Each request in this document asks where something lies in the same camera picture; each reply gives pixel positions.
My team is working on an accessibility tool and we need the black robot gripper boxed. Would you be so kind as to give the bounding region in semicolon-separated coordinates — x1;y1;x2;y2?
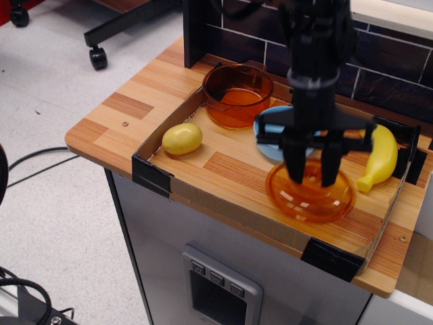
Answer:
255;66;375;187

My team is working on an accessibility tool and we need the orange transparent pot lid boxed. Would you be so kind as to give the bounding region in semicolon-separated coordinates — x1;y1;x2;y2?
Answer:
265;158;356;223

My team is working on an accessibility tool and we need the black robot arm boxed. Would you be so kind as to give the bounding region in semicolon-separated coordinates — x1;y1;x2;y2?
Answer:
255;1;375;188

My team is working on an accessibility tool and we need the orange transparent pot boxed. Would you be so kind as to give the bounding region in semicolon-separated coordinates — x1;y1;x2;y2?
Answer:
202;61;274;129

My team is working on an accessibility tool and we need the light blue bowl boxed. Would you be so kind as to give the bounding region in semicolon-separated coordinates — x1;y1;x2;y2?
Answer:
253;106;321;163

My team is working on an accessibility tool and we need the yellow toy banana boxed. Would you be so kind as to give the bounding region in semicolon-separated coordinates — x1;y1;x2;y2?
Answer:
357;125;398;192

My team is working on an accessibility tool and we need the cardboard fence with black tape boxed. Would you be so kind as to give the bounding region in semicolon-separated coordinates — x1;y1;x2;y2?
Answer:
129;56;432;292

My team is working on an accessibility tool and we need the yellow toy potato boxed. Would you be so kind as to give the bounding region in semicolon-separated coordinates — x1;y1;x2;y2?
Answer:
162;123;203;156

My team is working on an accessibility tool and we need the grey cabinet control panel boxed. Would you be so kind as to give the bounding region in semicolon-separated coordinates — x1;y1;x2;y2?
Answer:
182;245;264;324

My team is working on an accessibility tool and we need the black vertical panel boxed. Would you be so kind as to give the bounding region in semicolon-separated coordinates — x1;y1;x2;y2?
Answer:
183;0;222;68

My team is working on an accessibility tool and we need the black chair base with caster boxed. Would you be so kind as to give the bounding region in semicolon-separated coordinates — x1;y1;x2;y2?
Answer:
84;1;182;70

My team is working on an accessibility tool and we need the black caster wheel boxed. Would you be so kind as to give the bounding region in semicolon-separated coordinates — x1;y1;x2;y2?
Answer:
9;6;30;28

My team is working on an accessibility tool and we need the black floor cable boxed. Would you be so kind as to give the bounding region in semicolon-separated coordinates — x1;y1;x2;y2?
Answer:
6;146;81;189

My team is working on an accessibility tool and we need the black metal bracket with screw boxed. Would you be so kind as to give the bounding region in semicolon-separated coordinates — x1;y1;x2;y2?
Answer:
0;287;81;325

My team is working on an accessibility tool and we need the black braided cable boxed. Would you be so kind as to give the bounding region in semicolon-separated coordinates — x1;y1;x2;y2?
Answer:
0;265;55;325

